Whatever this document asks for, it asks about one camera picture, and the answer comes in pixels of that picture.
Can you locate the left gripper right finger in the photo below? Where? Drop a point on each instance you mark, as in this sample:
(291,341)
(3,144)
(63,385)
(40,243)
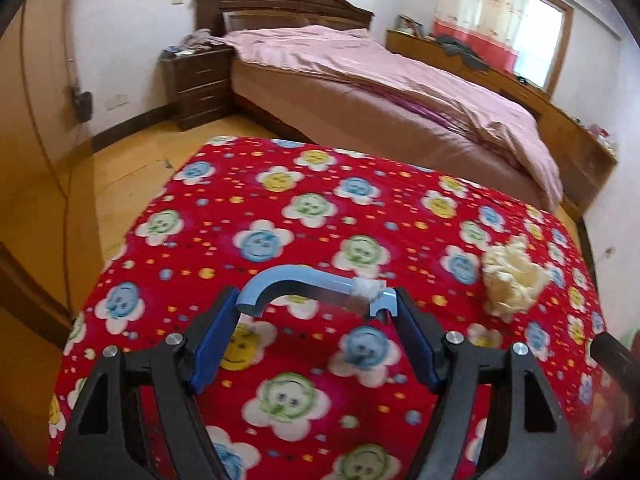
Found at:
(421,336)

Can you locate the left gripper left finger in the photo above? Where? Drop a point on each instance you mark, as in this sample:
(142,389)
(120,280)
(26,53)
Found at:
(207,339)

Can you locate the blue plastic hook piece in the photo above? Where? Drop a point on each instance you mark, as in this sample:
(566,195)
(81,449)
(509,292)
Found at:
(290,279)

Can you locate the red bin green rim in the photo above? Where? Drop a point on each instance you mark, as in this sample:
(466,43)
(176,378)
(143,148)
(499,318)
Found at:
(630,337)

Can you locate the red smiley flower blanket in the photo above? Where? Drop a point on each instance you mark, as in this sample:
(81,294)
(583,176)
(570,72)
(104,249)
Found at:
(286,311)

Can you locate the crumpled cream tissue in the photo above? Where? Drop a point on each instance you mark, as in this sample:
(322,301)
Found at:
(513,282)

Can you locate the long wooden cabinet desk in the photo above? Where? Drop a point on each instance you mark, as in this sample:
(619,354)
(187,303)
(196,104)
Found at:
(585,163)

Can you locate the pink quilt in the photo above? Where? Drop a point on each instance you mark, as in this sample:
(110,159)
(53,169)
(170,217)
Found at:
(400,75)

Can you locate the dark wooden nightstand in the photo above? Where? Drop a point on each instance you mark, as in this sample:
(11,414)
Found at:
(199,86)

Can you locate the dark wooden bed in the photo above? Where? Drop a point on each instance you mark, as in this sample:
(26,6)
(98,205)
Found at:
(350,90)

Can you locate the clothes on nightstand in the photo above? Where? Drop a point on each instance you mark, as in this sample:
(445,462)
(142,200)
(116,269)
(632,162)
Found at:
(200,41)

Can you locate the grey clothes pile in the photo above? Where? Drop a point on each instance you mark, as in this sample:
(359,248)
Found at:
(455,47)

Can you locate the floral red curtain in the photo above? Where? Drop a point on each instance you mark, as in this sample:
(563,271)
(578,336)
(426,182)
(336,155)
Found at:
(489,27)

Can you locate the black wall charger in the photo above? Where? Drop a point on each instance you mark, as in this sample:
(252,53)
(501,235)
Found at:
(82,104)

